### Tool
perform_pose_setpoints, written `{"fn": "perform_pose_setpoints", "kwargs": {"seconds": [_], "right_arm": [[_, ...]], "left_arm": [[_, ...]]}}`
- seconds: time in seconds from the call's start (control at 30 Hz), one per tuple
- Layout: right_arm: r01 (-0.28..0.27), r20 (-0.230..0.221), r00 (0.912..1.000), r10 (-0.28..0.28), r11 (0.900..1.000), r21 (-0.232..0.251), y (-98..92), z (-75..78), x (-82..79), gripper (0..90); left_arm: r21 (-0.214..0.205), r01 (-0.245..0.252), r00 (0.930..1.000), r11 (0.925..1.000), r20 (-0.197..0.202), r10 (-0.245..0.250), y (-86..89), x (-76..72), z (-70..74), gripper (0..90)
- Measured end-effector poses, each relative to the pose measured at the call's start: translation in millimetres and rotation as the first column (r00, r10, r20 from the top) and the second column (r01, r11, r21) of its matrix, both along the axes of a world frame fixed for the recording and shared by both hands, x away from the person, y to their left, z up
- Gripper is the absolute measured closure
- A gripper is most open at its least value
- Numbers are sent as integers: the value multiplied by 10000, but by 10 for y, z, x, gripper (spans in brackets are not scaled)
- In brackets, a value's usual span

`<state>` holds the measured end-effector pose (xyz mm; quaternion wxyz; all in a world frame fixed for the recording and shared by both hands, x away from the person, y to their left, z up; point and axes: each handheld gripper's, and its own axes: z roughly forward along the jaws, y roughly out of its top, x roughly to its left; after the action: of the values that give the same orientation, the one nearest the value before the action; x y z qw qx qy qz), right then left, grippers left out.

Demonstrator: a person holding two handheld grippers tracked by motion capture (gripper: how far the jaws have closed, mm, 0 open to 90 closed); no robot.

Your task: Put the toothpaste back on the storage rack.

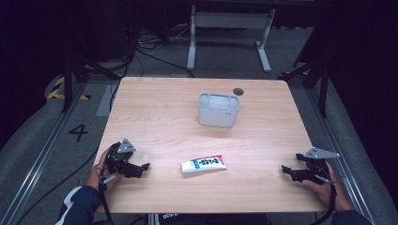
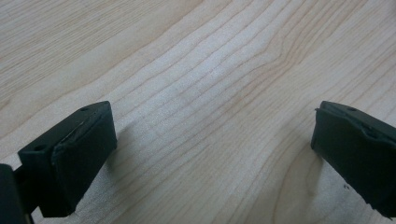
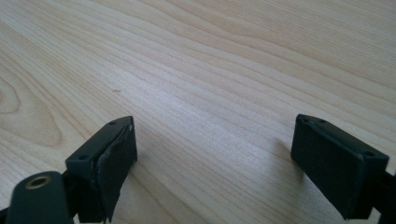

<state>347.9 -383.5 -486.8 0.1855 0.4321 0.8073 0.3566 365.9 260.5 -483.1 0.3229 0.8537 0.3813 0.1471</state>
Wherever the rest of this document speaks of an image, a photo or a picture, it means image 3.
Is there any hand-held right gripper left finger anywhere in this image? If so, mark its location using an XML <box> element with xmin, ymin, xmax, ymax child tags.
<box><xmin>64</xmin><ymin>115</ymin><xmax>138</xmax><ymax>224</ymax></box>

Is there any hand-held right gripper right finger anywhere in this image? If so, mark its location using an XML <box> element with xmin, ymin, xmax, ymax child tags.
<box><xmin>290</xmin><ymin>113</ymin><xmax>390</xmax><ymax>220</ymax></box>

